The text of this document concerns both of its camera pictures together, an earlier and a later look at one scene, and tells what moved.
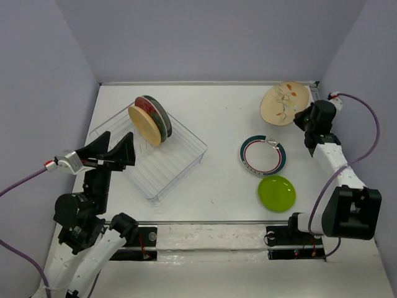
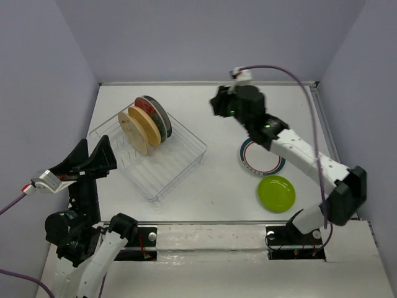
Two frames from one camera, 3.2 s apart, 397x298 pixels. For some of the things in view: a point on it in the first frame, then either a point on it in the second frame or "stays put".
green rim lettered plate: [164, 112] stays put
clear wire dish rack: [158, 169] stays put
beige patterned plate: [280, 103] to [134, 132]
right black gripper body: [301, 118] to [221, 105]
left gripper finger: [123, 154] to [102, 159]
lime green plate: [276, 193] stays put
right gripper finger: [303, 118] to [223, 102]
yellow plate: [145, 125] stays put
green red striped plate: [262, 155] stays put
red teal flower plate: [143, 103] stays put
